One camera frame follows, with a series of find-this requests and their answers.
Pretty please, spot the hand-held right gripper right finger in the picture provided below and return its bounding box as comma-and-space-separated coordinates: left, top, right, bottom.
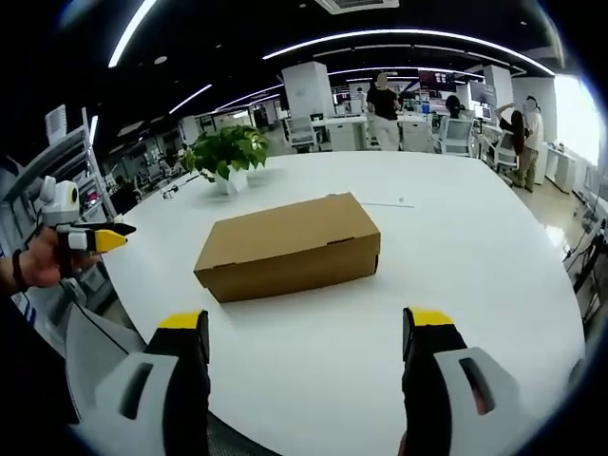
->
401, 306, 536, 456

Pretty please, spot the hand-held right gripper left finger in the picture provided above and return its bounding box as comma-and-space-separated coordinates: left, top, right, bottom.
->
75, 309, 212, 456

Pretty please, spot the brown cardboard shoe box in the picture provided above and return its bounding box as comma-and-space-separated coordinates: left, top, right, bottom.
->
193, 191, 383, 304

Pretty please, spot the person's left hand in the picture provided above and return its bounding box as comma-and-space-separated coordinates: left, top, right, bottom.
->
18, 225, 103, 289

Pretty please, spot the metal storage shelf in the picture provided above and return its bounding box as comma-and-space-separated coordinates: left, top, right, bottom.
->
0, 105, 118, 224

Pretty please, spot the black wristband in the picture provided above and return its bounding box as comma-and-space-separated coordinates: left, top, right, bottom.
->
10, 248, 27, 293

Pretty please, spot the grey chair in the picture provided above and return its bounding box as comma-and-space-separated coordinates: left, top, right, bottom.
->
64, 301, 148, 428

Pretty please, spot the white plant pot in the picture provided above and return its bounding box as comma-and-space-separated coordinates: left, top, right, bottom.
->
214, 167, 249, 194

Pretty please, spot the person's dark sleeve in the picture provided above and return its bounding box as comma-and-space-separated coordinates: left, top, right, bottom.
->
0, 254, 82, 456

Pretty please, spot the green potted plant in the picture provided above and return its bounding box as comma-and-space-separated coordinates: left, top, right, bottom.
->
180, 124, 271, 183

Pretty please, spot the white office chair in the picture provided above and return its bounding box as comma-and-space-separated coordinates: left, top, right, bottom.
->
433, 115, 476, 156
286, 116, 320, 153
478, 129, 520, 174

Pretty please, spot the white office desk row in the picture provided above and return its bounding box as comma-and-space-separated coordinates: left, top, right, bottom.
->
282, 111, 481, 153

